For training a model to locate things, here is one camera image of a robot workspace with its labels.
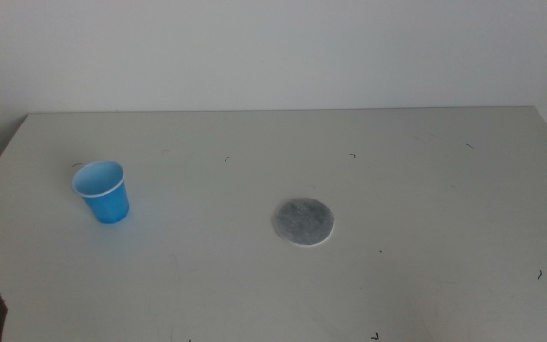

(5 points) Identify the blue plastic cup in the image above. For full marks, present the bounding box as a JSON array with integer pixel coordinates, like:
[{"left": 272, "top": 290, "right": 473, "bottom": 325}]
[{"left": 71, "top": 160, "right": 131, "bottom": 226}]

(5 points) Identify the grey round cup mat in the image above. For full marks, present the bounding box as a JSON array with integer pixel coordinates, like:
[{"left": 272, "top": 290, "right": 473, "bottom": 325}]
[{"left": 272, "top": 197, "right": 336, "bottom": 248}]

